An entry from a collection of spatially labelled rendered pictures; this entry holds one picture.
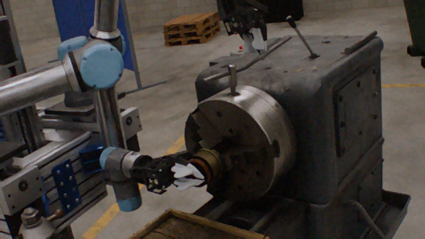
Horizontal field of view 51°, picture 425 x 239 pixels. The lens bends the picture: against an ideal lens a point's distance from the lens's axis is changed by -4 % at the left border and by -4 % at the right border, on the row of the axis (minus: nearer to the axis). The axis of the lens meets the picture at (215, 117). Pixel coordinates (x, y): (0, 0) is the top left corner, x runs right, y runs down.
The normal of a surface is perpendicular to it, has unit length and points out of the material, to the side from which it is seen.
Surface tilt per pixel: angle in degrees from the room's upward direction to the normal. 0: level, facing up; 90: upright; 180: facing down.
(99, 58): 89
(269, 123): 56
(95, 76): 89
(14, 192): 90
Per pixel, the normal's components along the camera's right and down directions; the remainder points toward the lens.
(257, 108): 0.35, -0.70
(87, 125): -0.46, 0.36
